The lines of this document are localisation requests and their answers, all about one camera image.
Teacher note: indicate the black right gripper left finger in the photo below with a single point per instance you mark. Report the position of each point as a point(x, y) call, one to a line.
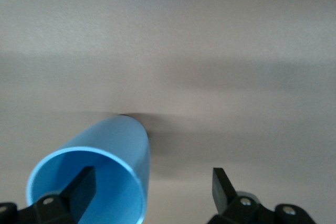
point(52, 208)

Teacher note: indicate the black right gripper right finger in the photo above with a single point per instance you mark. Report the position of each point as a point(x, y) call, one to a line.
point(236, 208)

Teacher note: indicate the blue plastic cup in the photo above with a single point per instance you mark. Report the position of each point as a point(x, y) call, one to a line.
point(118, 140)

